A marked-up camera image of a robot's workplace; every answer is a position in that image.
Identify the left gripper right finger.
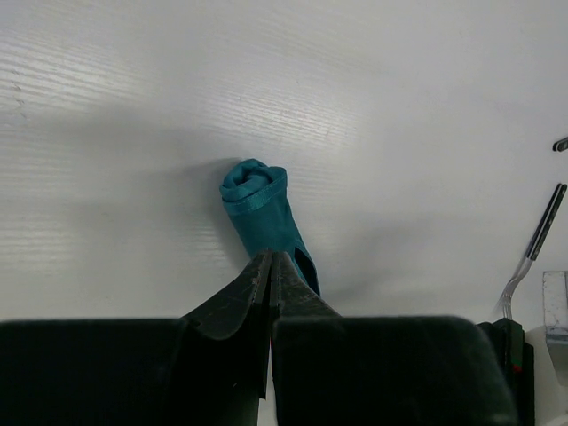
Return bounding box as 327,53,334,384
269,252,340,320

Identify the metal fork black handle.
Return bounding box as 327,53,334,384
495,183,567,320

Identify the teal cloth napkin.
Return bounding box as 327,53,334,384
219,159,320,294

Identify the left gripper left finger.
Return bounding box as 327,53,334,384
184,251,272,398

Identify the metal knife black handle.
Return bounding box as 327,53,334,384
552,137,568,153

